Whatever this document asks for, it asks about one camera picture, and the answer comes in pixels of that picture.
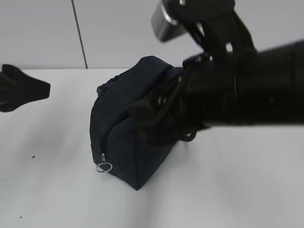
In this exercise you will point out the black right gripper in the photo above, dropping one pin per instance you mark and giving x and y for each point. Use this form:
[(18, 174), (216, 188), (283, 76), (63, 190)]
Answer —
[(168, 111)]

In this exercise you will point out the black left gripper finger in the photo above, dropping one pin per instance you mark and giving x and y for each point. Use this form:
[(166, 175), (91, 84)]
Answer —
[(17, 88)]

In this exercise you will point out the dark blue lunch bag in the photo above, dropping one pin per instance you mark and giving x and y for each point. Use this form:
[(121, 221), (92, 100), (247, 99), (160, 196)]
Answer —
[(117, 148)]

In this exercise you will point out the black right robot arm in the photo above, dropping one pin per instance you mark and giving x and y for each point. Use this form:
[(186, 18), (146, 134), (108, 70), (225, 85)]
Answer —
[(249, 88)]

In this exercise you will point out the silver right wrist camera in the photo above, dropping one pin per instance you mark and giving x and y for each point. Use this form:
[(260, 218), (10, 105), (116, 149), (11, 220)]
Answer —
[(165, 27)]

